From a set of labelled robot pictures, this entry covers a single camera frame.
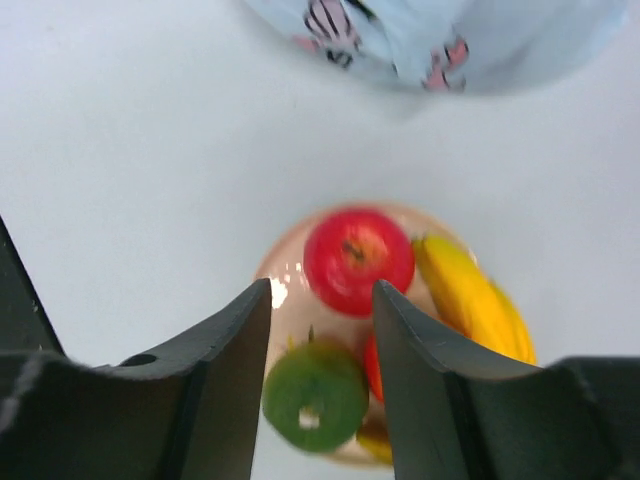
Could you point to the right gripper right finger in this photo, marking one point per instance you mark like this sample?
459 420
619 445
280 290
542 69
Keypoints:
457 410

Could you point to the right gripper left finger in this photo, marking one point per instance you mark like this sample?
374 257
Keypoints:
185 409

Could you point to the fake orange persimmon fruit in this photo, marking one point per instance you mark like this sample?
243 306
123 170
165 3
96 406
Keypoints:
372 369

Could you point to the fake yellow banana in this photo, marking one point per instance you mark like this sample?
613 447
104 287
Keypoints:
469 301

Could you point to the round beige ceramic plate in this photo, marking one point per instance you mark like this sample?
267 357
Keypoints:
299 317

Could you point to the fake red strawberry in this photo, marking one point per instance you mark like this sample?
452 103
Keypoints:
349 251

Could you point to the light blue plastic bag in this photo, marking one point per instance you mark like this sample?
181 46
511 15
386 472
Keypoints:
472 47

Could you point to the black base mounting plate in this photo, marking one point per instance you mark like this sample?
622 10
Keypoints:
24 322

